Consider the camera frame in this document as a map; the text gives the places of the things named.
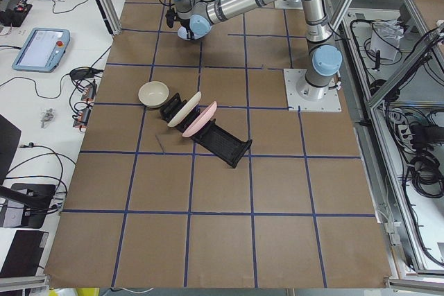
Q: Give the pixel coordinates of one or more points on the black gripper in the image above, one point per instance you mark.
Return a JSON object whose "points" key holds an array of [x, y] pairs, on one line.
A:
{"points": [[186, 25]]}

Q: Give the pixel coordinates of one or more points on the light blue plate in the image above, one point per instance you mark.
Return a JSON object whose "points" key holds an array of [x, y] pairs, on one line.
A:
{"points": [[187, 35]]}

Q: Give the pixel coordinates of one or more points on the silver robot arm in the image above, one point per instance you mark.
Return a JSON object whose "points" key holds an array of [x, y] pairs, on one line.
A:
{"points": [[197, 17]]}

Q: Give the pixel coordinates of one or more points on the cream plate in rack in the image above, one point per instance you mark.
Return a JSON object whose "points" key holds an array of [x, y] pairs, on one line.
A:
{"points": [[185, 110]]}

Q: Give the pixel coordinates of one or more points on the pink plate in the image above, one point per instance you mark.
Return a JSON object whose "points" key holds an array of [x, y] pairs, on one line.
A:
{"points": [[203, 118]]}

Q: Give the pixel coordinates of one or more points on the cream bowl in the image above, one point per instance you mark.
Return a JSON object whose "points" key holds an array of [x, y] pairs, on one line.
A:
{"points": [[153, 94]]}

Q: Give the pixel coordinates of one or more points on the teach pendant tablet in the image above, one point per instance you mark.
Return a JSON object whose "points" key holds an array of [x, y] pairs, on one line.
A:
{"points": [[42, 50]]}

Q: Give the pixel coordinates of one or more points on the black dish rack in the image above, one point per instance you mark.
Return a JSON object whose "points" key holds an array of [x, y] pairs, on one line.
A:
{"points": [[212, 137]]}

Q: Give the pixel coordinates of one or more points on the black monitor stand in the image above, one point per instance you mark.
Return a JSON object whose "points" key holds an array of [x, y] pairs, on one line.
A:
{"points": [[26, 205]]}

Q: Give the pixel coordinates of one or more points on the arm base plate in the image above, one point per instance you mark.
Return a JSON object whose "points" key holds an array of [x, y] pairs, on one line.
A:
{"points": [[302, 97], [288, 4]]}

